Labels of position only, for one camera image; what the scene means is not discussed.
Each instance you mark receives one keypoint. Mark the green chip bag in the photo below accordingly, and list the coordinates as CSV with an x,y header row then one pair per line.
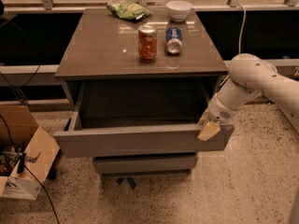
x,y
129,11

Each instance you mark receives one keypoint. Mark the red soda can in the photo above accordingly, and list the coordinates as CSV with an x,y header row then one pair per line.
x,y
147,42

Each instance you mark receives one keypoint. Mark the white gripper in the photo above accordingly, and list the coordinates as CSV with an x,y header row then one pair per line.
x,y
219,112

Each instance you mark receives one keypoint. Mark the cardboard box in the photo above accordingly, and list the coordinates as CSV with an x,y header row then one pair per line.
x,y
19,128

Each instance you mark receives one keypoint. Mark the grey drawer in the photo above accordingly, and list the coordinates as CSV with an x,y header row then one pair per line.
x,y
145,163
125,117

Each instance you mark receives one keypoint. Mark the grey top drawer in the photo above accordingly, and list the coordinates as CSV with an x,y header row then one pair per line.
x,y
125,117

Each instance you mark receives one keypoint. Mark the blue soda can lying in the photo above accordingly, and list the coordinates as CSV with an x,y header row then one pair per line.
x,y
173,40

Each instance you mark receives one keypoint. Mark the grey bottom drawer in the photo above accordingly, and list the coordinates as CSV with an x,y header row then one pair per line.
x,y
145,163

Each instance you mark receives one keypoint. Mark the black bar on floor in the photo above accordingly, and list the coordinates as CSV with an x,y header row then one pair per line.
x,y
54,168

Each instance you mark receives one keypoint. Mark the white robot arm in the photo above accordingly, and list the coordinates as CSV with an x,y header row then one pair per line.
x,y
255,179

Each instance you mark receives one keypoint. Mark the grey drawer cabinet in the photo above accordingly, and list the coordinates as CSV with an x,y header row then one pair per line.
x,y
104,47

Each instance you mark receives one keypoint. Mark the white bowl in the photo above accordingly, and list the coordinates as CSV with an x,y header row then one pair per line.
x,y
178,10

